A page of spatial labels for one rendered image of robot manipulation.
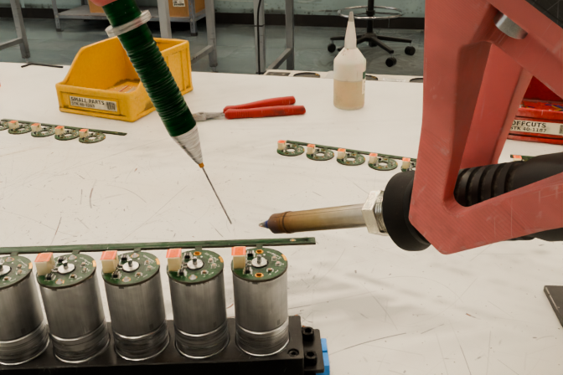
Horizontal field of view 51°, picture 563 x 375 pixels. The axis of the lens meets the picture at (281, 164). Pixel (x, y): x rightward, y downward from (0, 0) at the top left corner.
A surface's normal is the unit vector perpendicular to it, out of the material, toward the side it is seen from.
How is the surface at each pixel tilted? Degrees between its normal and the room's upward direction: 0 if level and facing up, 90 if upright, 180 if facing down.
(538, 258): 0
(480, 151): 87
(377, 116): 0
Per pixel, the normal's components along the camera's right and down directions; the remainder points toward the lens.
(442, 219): -0.74, 0.42
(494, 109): -0.67, 0.28
